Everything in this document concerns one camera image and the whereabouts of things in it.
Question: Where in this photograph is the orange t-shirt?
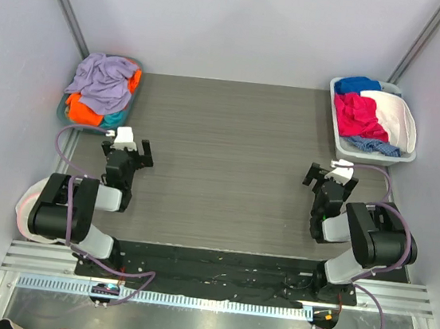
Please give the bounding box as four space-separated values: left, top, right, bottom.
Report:
62 61 143 131

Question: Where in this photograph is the blue checked shirt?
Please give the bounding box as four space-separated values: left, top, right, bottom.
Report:
344 135 401 158

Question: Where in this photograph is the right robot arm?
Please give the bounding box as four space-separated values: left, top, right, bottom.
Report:
302 160 418 302

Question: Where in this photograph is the teal laundry basket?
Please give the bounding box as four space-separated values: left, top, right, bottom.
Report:
54 49 147 140

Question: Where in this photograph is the blue t-shirt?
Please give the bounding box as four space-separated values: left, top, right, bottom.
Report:
334 76 381 95

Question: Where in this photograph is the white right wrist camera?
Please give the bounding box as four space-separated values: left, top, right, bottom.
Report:
326 159 354 185

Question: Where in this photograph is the teal t-shirt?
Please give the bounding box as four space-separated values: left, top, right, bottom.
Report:
100 110 126 130

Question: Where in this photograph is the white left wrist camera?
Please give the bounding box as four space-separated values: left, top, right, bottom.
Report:
105 126 138 151

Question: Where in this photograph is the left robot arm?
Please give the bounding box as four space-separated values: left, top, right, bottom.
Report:
17 135 154 278

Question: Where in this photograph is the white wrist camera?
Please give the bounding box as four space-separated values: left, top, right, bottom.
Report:
105 126 138 151
326 159 354 185

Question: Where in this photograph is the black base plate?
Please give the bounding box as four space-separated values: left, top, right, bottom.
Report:
73 230 362 310

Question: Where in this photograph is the white mesh hamper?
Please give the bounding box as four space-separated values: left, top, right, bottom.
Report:
15 178 58 245

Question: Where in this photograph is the lavender t-shirt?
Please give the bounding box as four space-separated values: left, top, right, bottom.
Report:
65 53 142 116

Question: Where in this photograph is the white slotted cable duct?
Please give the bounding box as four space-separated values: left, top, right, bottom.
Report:
16 274 313 322

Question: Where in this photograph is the pink t-shirt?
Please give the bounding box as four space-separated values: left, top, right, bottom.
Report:
334 92 389 143

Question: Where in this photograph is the white t-shirt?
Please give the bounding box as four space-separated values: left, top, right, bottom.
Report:
360 90 417 154

